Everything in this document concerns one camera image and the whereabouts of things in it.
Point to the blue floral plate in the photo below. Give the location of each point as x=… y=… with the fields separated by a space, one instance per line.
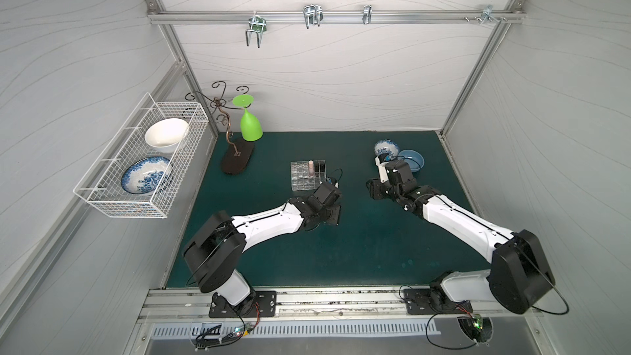
x=145 y=175

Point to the metal hook right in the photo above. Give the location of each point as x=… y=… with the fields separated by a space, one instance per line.
x=486 y=16

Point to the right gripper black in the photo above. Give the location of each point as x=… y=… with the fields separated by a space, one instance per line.
x=377 y=189

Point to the blue floral bowl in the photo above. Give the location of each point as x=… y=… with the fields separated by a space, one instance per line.
x=386 y=146

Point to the round floor port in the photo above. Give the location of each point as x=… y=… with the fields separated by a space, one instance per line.
x=477 y=328

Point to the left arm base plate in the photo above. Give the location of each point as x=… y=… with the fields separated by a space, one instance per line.
x=260 y=303

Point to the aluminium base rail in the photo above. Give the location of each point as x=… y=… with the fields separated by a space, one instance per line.
x=298 y=303

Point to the metal double hook middle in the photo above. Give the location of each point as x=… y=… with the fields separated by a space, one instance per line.
x=313 y=15

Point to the white wire basket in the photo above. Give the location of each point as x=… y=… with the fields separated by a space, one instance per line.
x=101 y=186

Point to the aluminium cross rail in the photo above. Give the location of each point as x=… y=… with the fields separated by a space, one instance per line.
x=159 y=16

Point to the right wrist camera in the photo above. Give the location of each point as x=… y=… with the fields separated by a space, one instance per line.
x=383 y=161

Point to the green plastic goblet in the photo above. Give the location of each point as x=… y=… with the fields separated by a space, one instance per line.
x=250 y=125

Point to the metal clip hook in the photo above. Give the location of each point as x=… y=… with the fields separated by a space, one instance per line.
x=366 y=15

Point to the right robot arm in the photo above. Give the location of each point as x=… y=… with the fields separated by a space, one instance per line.
x=519 y=275

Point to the white bowl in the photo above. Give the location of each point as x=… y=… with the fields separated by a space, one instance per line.
x=166 y=135

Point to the metal double hook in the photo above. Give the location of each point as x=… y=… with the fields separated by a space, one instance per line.
x=313 y=15
x=257 y=26

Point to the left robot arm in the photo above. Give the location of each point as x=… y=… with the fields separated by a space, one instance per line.
x=214 y=251

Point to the metal double hook left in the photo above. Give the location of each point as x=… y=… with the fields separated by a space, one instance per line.
x=257 y=26

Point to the light blue bowl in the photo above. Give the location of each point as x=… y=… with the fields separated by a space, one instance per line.
x=413 y=158

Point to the pink ombre lip gloss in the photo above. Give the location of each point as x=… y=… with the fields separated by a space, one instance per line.
x=311 y=168

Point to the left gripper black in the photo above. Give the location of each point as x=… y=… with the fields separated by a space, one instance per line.
x=333 y=205

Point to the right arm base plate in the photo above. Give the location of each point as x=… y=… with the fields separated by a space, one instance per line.
x=419 y=301

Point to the clear acrylic lipstick organizer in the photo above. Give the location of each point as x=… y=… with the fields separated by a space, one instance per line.
x=300 y=180

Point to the copper wire stand black base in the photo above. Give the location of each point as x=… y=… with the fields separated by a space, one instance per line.
x=239 y=151

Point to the white cable duct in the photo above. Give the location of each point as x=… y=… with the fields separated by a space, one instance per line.
x=302 y=329

